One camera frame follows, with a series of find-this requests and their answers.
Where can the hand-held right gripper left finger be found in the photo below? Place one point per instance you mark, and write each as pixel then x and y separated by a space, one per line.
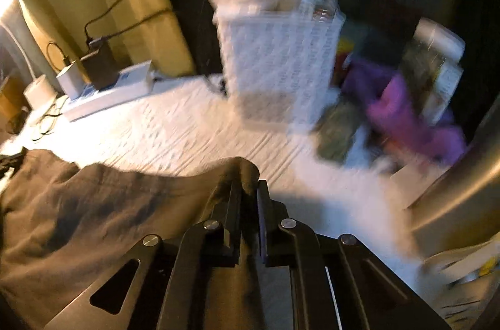
pixel 234 220

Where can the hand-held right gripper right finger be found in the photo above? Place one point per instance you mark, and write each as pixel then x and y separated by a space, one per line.
pixel 263 220

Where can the brown t-shirt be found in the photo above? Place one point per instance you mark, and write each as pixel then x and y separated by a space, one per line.
pixel 97 205

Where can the white textured table cover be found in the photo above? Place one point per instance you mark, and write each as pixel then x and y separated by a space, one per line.
pixel 187 135

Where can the small dark jar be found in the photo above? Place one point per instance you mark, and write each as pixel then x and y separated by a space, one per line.
pixel 338 131

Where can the white plastic basket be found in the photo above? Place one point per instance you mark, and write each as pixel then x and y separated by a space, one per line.
pixel 277 57

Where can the purple cloth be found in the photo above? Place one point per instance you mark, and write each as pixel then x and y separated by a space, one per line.
pixel 398 111

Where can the white power strip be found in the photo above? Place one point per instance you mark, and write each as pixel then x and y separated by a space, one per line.
pixel 113 92

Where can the stainless steel thermos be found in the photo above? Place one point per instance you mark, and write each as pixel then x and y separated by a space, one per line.
pixel 461 189

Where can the black power adapter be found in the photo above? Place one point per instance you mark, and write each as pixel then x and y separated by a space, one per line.
pixel 99 64

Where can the white charger plug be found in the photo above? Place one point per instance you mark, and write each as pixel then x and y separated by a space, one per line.
pixel 70 82

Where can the white desk lamp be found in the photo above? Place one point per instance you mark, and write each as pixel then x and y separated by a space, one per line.
pixel 39 92

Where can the brown cardboard box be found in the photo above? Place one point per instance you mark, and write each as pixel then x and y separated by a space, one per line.
pixel 11 99

